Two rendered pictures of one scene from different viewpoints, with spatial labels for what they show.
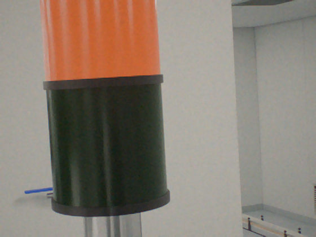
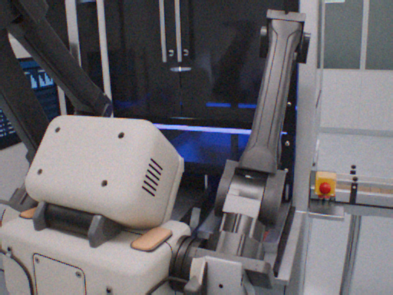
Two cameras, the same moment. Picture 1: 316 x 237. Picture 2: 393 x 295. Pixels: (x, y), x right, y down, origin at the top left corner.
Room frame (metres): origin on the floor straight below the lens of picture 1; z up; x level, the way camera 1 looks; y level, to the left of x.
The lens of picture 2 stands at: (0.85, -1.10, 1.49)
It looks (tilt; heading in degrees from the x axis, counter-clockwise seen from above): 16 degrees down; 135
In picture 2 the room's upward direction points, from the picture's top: 2 degrees counter-clockwise
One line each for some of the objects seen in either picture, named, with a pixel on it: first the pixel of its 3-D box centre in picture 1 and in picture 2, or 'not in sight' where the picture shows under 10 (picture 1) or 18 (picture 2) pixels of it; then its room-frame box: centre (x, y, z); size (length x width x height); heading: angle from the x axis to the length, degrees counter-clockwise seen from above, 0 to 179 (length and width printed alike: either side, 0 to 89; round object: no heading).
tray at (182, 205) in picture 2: not in sight; (166, 200); (-0.09, -0.33, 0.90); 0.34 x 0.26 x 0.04; 112
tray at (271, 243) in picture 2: not in sight; (249, 216); (0.24, -0.23, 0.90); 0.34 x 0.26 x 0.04; 112
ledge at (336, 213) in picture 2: not in sight; (326, 208); (0.42, 0.05, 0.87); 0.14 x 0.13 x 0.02; 112
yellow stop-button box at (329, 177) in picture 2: not in sight; (325, 183); (0.42, 0.00, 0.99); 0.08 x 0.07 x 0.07; 112
